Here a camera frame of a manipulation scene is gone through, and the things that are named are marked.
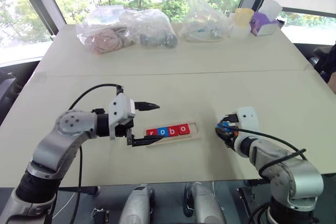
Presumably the large clear plastic bag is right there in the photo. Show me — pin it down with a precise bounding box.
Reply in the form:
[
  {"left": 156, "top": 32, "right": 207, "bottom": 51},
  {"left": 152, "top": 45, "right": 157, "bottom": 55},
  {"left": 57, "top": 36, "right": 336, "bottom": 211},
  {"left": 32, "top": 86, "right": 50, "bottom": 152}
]
[{"left": 75, "top": 5, "right": 179, "bottom": 56}]

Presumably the black office chair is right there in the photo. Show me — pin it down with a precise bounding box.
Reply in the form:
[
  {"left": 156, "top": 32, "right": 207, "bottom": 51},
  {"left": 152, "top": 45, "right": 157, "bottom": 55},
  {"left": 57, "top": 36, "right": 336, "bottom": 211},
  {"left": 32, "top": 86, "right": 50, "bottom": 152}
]
[
  {"left": 309, "top": 41, "right": 336, "bottom": 83},
  {"left": 0, "top": 63, "right": 27, "bottom": 120}
]

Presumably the small black bracket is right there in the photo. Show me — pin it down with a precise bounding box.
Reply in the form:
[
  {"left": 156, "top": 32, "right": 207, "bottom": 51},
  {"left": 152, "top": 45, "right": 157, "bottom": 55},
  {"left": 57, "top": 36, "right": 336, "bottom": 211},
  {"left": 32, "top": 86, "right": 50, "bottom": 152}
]
[{"left": 91, "top": 207, "right": 110, "bottom": 224}]

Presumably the silver rounded robot leg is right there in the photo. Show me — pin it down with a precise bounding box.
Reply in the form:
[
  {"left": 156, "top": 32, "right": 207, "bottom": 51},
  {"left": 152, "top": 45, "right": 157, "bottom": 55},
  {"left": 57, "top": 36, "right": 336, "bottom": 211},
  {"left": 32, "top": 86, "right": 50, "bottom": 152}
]
[
  {"left": 183, "top": 182, "right": 226, "bottom": 224},
  {"left": 118, "top": 184, "right": 155, "bottom": 224}
]

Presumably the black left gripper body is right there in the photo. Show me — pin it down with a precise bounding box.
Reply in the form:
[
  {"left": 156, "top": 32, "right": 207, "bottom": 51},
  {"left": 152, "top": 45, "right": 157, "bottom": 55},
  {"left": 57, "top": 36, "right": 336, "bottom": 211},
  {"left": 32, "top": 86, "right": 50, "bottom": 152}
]
[{"left": 115, "top": 118, "right": 135, "bottom": 146}]

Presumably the tall clear plastic bag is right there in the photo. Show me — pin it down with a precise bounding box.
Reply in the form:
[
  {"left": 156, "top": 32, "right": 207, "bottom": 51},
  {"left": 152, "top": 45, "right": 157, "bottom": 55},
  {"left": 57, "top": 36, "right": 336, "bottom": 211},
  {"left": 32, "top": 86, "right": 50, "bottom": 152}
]
[{"left": 178, "top": 0, "right": 233, "bottom": 43}]

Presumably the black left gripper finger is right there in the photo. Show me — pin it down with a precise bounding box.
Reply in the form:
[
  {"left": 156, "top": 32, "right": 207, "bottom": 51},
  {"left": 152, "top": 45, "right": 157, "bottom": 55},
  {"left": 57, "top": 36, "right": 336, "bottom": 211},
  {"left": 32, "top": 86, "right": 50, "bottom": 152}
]
[
  {"left": 131, "top": 134, "right": 165, "bottom": 148},
  {"left": 134, "top": 101, "right": 160, "bottom": 112}
]

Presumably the yellow plastic cup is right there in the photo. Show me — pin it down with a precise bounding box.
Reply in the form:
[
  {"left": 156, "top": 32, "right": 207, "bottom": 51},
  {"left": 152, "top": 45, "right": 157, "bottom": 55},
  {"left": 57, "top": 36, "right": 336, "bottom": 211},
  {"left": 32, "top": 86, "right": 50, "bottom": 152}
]
[{"left": 234, "top": 8, "right": 255, "bottom": 27}]

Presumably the black metal frame piece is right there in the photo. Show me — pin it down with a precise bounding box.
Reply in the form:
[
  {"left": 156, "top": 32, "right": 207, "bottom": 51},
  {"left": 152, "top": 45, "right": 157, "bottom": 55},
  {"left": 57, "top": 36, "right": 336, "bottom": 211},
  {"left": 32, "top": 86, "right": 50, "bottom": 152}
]
[{"left": 236, "top": 186, "right": 257, "bottom": 224}]

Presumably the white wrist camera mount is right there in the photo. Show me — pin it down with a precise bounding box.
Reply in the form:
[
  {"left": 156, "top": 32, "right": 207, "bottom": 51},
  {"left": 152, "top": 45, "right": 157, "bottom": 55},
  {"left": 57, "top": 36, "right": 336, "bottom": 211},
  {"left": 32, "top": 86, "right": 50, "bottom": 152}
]
[
  {"left": 233, "top": 106, "right": 259, "bottom": 156},
  {"left": 108, "top": 93, "right": 136, "bottom": 141}
]

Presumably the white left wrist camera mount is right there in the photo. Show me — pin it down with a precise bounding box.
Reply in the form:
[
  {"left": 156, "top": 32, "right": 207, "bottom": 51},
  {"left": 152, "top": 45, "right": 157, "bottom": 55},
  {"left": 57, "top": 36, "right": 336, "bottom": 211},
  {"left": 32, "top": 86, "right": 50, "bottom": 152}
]
[{"left": 108, "top": 93, "right": 136, "bottom": 141}]

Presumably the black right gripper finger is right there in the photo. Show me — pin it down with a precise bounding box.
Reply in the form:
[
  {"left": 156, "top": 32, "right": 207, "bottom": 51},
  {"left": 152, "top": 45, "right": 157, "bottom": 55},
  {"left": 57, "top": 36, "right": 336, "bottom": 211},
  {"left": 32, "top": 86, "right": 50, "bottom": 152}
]
[
  {"left": 224, "top": 132, "right": 236, "bottom": 148},
  {"left": 215, "top": 128, "right": 228, "bottom": 141}
]

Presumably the white tissue sheet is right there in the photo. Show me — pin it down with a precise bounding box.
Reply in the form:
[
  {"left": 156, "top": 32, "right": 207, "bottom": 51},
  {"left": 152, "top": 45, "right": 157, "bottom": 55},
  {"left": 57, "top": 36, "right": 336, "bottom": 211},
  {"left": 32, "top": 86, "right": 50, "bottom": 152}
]
[{"left": 258, "top": 0, "right": 283, "bottom": 20}]

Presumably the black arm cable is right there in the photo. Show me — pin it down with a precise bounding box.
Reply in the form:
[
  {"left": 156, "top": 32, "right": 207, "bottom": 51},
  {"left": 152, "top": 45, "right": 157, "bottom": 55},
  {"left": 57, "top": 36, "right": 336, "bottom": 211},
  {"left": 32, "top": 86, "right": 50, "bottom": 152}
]
[
  {"left": 230, "top": 126, "right": 308, "bottom": 180},
  {"left": 46, "top": 83, "right": 124, "bottom": 224}
]

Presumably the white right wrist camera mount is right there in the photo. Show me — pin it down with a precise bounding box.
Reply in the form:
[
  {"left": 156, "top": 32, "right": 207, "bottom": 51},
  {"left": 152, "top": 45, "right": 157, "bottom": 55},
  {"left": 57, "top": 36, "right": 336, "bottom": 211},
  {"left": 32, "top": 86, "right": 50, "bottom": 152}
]
[{"left": 233, "top": 106, "right": 259, "bottom": 156}]

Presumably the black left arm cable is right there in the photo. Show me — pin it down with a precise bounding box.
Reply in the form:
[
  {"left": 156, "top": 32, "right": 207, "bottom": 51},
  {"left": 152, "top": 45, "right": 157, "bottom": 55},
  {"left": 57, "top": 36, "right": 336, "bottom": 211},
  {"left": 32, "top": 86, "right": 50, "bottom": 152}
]
[{"left": 46, "top": 83, "right": 124, "bottom": 224}]

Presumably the pink cloth in bag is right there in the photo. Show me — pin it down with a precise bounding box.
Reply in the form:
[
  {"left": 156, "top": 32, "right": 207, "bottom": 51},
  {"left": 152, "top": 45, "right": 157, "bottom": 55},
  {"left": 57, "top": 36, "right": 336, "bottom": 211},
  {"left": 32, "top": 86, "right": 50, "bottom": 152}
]
[{"left": 84, "top": 28, "right": 124, "bottom": 55}]

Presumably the purple tissue box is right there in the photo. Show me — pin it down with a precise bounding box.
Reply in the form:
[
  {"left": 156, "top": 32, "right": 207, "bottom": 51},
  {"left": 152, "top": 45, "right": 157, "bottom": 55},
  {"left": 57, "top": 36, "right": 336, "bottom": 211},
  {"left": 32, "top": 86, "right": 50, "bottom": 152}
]
[{"left": 249, "top": 11, "right": 280, "bottom": 37}]

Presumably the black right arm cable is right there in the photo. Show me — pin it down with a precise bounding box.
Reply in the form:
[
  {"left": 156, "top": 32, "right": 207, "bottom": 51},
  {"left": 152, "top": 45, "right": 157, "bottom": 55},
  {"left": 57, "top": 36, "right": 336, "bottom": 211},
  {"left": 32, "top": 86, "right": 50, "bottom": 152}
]
[{"left": 230, "top": 126, "right": 308, "bottom": 180}]

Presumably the wooden letter tray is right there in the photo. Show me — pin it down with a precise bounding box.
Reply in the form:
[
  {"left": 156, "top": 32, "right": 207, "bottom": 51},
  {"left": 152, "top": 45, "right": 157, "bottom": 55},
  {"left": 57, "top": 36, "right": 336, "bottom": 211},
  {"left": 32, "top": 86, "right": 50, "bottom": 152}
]
[{"left": 143, "top": 122, "right": 202, "bottom": 148}]

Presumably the red letter tile b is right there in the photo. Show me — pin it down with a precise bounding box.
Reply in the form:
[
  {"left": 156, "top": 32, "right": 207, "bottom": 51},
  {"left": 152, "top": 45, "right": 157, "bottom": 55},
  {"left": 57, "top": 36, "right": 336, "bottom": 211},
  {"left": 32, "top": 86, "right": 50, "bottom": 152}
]
[{"left": 167, "top": 125, "right": 180, "bottom": 137}]

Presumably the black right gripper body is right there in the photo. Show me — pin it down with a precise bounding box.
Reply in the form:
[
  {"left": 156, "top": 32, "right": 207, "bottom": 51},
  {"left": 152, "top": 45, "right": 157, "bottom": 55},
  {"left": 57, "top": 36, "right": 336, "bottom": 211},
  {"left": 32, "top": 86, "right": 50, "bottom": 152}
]
[{"left": 218, "top": 113, "right": 240, "bottom": 141}]

